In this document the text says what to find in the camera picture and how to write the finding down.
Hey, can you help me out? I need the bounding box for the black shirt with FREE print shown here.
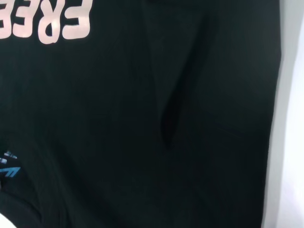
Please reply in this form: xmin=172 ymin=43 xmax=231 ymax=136
xmin=0 ymin=0 xmax=284 ymax=228

